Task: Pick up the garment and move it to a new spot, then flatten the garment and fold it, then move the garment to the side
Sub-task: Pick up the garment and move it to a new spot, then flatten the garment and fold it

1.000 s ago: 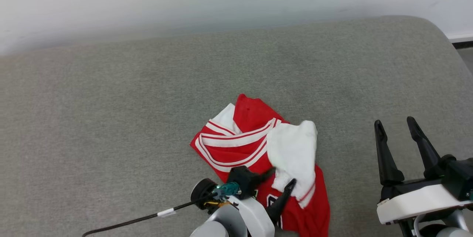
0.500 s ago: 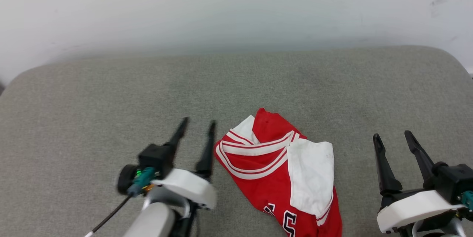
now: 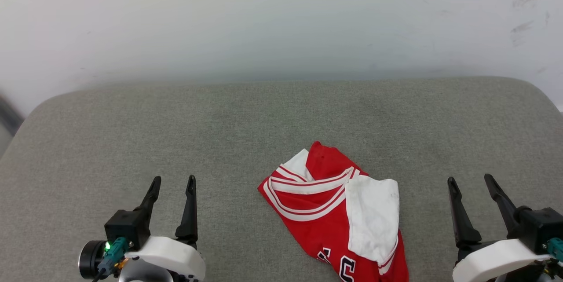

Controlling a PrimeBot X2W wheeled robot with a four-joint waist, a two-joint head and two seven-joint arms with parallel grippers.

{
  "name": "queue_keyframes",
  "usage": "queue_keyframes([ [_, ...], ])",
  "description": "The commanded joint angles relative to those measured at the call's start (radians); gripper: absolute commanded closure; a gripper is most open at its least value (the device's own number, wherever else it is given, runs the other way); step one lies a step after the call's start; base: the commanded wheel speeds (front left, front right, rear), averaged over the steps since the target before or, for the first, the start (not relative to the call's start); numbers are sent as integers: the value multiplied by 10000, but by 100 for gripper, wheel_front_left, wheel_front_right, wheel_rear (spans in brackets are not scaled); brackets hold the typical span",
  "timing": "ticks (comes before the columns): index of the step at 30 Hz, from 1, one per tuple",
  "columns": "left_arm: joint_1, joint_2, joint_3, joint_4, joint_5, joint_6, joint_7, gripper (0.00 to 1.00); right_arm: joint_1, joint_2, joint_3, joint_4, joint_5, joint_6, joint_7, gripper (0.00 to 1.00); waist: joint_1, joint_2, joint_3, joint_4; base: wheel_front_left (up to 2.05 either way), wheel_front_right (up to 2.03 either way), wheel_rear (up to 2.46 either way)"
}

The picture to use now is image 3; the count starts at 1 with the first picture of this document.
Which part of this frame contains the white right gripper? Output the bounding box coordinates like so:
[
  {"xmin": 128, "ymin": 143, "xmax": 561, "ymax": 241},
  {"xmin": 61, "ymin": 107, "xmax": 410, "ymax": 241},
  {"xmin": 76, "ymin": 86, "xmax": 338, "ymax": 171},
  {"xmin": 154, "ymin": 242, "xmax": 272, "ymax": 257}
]
[{"xmin": 447, "ymin": 173, "xmax": 552, "ymax": 282}]

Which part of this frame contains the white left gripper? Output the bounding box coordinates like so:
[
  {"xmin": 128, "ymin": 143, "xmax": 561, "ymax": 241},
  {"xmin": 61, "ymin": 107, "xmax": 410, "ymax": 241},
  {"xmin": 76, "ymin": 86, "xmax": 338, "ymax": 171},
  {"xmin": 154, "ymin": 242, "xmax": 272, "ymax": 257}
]
[{"xmin": 124, "ymin": 175, "xmax": 206, "ymax": 282}]

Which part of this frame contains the red and white jersey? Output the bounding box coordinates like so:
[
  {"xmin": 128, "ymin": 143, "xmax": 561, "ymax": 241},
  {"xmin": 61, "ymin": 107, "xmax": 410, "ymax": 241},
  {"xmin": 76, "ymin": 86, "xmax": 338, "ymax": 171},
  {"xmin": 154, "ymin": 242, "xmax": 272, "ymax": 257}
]
[{"xmin": 257, "ymin": 141, "xmax": 409, "ymax": 282}]

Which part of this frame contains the grey fabric sofa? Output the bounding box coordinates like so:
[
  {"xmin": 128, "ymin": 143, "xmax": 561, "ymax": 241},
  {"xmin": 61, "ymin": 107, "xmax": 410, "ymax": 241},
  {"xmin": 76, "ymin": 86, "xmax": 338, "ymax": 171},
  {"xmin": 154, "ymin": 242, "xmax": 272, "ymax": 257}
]
[{"xmin": 0, "ymin": 76, "xmax": 563, "ymax": 282}]

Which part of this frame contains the black cylindrical sensor housing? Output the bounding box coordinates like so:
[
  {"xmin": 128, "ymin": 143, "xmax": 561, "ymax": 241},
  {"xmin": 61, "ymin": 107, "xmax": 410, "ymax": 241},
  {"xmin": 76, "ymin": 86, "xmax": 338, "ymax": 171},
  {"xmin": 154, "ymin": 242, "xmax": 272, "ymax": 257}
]
[{"xmin": 78, "ymin": 240, "xmax": 108, "ymax": 280}]

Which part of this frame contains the teal left cable connector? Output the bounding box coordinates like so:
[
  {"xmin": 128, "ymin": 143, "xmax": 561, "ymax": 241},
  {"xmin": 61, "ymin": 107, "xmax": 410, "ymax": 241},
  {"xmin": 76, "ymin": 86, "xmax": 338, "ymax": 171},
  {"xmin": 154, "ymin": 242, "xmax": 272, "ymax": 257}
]
[{"xmin": 91, "ymin": 237, "xmax": 129, "ymax": 282}]

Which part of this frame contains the teal cable connector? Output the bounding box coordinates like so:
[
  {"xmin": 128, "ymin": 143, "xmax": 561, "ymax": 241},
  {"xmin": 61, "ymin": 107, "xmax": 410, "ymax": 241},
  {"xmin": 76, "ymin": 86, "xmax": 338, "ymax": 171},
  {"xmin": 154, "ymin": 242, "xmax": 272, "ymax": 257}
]
[
  {"xmin": 91, "ymin": 237, "xmax": 129, "ymax": 282},
  {"xmin": 547, "ymin": 237, "xmax": 563, "ymax": 262}
]

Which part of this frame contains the teal right cable connector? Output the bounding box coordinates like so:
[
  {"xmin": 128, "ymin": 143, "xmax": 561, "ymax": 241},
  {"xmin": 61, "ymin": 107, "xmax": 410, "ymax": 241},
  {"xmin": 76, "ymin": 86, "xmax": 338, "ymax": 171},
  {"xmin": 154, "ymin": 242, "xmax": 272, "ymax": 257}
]
[{"xmin": 547, "ymin": 237, "xmax": 563, "ymax": 262}]

